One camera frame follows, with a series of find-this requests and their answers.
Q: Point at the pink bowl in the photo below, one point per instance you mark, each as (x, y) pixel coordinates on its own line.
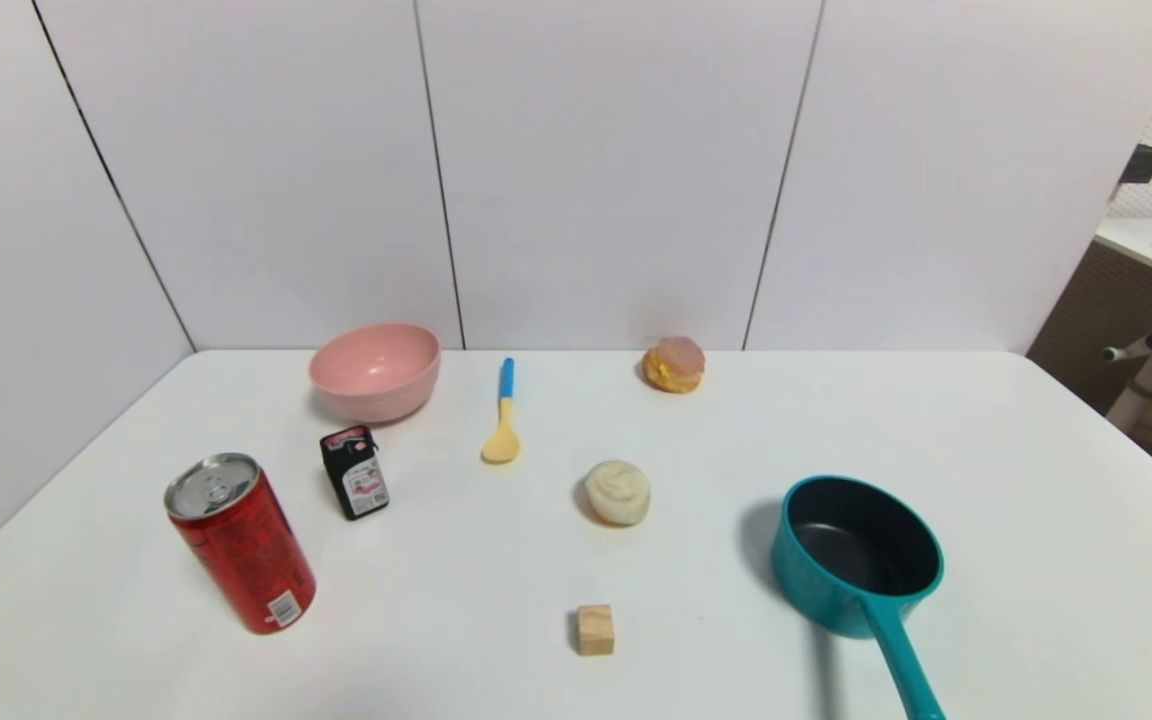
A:
(376, 390)

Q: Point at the small black carton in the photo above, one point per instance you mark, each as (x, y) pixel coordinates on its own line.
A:
(356, 480)

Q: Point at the brown mesh panel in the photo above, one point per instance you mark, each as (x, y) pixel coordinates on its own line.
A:
(1096, 310)

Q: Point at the black clamp box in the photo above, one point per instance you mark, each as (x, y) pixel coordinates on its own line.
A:
(1142, 163)

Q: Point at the red soda can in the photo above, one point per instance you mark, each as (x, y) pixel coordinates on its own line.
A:
(246, 550)

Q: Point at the teal saucepan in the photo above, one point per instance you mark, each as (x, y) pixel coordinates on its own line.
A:
(816, 590)

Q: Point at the pink orange cream puff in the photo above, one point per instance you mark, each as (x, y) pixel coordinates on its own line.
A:
(674, 366)

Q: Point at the white steamed bun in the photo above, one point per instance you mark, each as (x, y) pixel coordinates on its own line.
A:
(618, 494)

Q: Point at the small wooden cube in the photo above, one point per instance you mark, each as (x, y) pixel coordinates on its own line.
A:
(595, 632)

